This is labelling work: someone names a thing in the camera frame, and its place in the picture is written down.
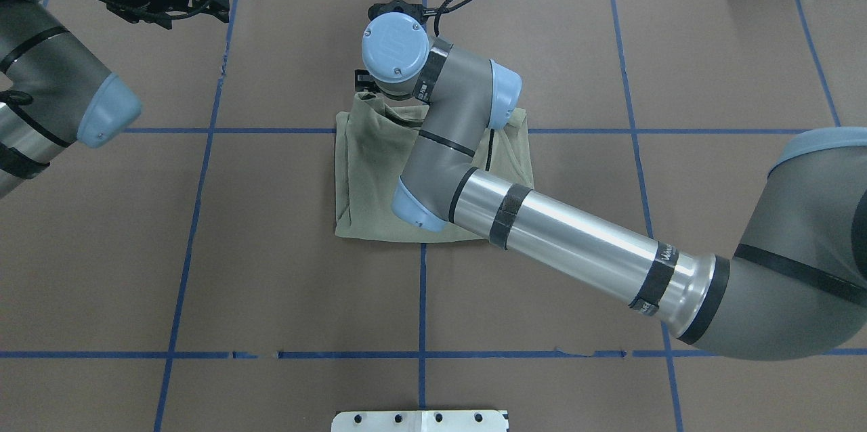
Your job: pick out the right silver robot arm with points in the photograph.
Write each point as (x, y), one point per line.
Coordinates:
(793, 287)

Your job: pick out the olive green long-sleeve shirt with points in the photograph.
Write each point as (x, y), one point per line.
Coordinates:
(373, 141)

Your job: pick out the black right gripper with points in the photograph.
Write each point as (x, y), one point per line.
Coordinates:
(363, 80)

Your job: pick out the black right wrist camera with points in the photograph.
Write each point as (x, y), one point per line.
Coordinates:
(414, 10)

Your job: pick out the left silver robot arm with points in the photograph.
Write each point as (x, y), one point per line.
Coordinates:
(60, 93)

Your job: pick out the white camera mast pedestal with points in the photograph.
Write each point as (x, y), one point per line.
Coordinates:
(421, 420)

